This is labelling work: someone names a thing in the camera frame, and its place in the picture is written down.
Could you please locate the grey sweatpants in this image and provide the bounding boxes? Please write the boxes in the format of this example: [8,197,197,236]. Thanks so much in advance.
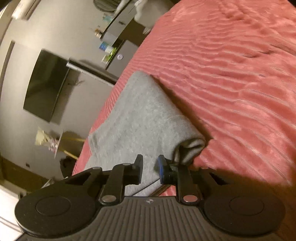
[85,71,206,196]

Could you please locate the clear bag on table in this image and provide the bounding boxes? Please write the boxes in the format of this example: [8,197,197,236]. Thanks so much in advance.
[35,128,59,153]

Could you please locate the black soundbar shelf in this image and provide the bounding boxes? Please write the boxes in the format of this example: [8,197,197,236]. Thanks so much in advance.
[66,59,118,85]

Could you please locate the green item on dresser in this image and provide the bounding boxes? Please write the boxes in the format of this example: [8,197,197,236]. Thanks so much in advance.
[101,48,117,64]

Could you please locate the red ribbed bed blanket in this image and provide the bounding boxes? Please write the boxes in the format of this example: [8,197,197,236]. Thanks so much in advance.
[72,0,296,197]

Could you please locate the blue white box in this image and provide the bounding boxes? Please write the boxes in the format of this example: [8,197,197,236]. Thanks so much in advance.
[99,42,114,54]

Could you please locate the dark grey dresser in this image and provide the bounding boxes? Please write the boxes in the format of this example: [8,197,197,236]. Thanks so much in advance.
[101,1,152,76]

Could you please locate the white plush toy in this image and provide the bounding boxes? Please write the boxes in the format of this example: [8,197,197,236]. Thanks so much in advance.
[134,0,174,29]

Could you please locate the round black fan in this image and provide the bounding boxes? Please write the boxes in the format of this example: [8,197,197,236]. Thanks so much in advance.
[93,0,120,13]

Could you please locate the black wall television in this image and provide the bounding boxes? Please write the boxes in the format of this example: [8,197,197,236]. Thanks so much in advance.
[23,49,69,122]

